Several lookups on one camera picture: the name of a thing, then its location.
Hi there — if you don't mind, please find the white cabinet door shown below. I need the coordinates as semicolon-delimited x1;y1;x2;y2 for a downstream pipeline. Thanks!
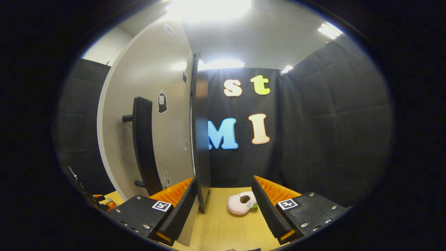
97;19;200;246

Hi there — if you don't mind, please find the black cabinet door handle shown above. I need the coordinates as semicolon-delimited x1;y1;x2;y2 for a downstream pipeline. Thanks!
122;97;163;196

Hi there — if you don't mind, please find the pink plush toy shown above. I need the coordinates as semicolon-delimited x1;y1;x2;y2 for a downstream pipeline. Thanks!
227;191;258;215

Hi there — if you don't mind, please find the black backdrop cloth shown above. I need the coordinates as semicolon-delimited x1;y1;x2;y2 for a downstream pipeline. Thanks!
52;33;394;208

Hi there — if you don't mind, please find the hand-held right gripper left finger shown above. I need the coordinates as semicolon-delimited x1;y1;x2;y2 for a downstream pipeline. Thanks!
106;177;197;246

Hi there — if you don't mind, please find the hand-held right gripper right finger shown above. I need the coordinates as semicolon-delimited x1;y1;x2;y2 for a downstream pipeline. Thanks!
252;175;349;244

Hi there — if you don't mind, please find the grey cabinet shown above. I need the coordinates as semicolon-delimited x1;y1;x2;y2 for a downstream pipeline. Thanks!
191;54;212;213

